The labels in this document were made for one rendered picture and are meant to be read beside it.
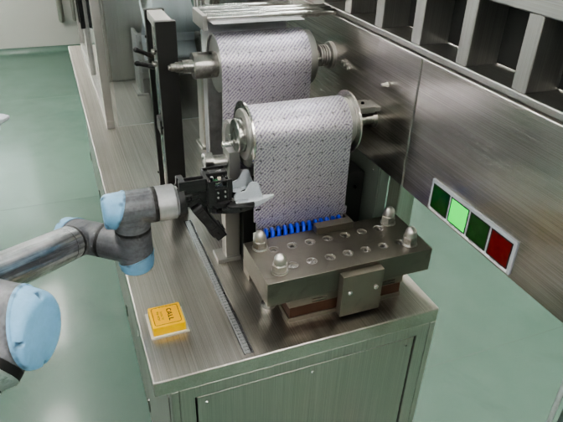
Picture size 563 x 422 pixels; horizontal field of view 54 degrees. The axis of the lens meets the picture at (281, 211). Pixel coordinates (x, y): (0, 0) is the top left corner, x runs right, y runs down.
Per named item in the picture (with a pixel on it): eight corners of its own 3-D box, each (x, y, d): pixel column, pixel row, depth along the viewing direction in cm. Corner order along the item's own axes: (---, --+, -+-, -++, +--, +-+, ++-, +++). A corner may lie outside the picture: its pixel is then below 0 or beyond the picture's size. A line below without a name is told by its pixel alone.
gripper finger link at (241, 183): (267, 168, 126) (230, 177, 122) (267, 191, 129) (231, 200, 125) (260, 162, 128) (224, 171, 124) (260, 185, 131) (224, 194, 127)
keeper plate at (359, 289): (335, 311, 125) (339, 272, 120) (374, 301, 129) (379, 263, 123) (340, 318, 123) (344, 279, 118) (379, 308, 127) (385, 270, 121)
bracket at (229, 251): (211, 254, 145) (206, 146, 129) (235, 249, 147) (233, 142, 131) (216, 265, 141) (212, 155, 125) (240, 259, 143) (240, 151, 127)
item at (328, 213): (255, 253, 135) (255, 221, 130) (342, 235, 142) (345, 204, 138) (255, 254, 134) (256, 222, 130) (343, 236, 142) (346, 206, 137)
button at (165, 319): (147, 316, 124) (147, 308, 122) (179, 309, 126) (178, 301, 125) (153, 337, 118) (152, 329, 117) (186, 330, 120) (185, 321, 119)
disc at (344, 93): (329, 138, 142) (334, 81, 134) (331, 137, 142) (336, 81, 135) (357, 162, 130) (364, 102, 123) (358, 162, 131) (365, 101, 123)
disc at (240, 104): (233, 151, 134) (232, 91, 126) (235, 151, 134) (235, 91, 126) (254, 178, 122) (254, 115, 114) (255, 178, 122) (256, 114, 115)
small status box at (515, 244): (426, 207, 119) (432, 177, 115) (429, 206, 119) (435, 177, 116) (507, 275, 99) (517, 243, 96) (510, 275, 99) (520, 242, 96)
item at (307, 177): (253, 221, 130) (254, 149, 120) (343, 205, 138) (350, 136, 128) (254, 223, 129) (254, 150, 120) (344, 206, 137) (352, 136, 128)
